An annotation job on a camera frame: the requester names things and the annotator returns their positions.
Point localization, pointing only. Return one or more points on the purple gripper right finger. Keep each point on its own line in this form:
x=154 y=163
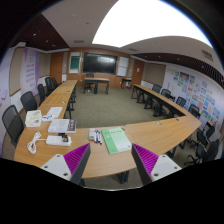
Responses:
x=152 y=167

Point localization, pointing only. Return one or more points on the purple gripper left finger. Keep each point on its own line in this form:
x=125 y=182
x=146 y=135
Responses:
x=69 y=166

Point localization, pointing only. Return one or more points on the black charger plug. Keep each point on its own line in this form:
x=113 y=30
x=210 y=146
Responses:
x=65 y=138

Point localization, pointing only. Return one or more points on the white power strip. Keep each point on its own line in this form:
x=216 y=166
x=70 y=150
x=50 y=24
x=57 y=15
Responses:
x=57 y=140

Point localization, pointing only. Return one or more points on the white eraser box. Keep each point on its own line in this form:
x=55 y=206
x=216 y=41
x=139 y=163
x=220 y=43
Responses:
x=92 y=134

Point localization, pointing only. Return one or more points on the red marker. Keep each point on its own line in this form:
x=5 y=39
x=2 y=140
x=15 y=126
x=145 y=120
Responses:
x=96 y=136

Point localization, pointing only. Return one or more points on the green booklet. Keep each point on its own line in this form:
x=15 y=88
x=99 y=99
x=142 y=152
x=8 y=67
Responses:
x=116 y=140

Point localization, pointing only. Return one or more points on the blue marker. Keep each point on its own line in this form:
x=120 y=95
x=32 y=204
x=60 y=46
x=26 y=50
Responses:
x=99 y=137

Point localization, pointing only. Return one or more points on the white book dark cover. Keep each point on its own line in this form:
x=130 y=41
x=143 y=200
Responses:
x=62 y=126

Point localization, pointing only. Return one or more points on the black office chair right near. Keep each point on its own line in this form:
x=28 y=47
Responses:
x=205 y=155

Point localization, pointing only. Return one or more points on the black office chair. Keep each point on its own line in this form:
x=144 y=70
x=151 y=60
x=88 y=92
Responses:
x=41 y=92
x=205 y=155
x=13 y=124
x=28 y=101

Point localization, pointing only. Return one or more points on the white paper sheet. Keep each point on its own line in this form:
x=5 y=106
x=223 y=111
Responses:
x=54 y=112

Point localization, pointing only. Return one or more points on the white storage box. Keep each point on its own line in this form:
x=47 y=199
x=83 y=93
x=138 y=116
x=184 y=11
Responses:
x=33 y=118

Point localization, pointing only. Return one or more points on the black office chair near left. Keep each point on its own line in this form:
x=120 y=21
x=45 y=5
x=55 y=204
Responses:
x=13 y=124

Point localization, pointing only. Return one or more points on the front wooden desk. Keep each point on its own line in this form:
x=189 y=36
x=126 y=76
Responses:
x=96 y=82

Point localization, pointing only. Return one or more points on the whiteboard left of screen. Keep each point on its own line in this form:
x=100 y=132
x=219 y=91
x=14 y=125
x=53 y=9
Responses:
x=74 y=65

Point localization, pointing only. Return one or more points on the whiteboard of screen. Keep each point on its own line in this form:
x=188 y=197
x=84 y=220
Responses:
x=74 y=65
x=122 y=66

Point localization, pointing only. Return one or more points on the whiteboard right of screen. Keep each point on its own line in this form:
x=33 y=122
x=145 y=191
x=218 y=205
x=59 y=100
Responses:
x=122 y=66

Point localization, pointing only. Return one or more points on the black wall display screen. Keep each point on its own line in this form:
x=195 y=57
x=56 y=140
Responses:
x=99 y=63

